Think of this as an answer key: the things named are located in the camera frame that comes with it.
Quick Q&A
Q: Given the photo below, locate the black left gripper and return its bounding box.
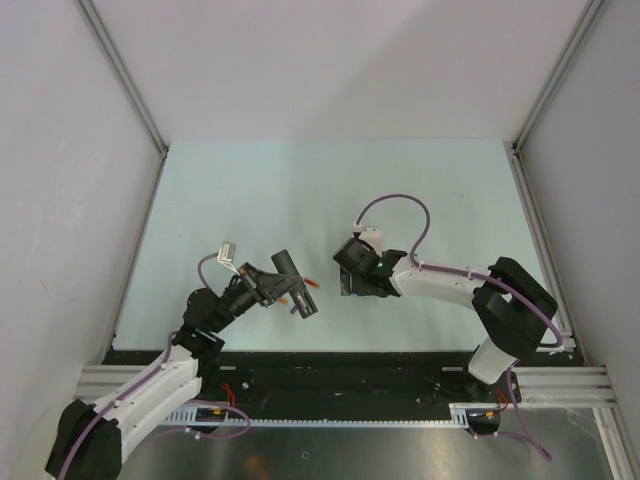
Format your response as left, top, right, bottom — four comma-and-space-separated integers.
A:
209, 262, 301, 333

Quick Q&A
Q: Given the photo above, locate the black remote control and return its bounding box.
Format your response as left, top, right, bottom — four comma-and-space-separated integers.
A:
271, 249, 318, 319

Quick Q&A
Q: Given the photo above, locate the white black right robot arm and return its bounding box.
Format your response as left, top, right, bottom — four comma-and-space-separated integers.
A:
333, 236, 563, 401

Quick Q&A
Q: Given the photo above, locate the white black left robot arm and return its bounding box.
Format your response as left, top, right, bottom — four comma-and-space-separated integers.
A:
44, 250, 317, 479

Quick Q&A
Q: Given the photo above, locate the red orange battery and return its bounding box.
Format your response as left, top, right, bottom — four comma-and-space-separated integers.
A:
304, 278, 320, 289

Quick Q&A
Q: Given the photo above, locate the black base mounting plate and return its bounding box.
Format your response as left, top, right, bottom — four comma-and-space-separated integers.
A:
105, 351, 583, 424

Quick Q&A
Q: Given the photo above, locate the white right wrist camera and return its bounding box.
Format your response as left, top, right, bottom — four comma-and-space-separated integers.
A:
352, 224, 384, 256

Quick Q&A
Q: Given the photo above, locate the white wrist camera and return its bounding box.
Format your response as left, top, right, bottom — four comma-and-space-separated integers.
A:
216, 241, 237, 273
352, 224, 384, 256

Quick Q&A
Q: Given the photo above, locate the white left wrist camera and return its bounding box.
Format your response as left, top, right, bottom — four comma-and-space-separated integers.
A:
216, 241, 237, 273

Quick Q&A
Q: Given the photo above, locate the grey slotted cable duct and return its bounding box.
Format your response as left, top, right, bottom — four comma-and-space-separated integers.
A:
159, 403, 501, 429

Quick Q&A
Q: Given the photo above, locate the left aluminium frame post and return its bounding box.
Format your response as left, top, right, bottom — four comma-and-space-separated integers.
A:
74, 0, 168, 159

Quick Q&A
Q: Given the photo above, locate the aluminium frame post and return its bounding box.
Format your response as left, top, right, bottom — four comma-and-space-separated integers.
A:
74, 0, 168, 159
511, 0, 610, 154

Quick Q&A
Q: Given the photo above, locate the right aluminium frame post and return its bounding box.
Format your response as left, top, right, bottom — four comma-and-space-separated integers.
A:
511, 0, 610, 154

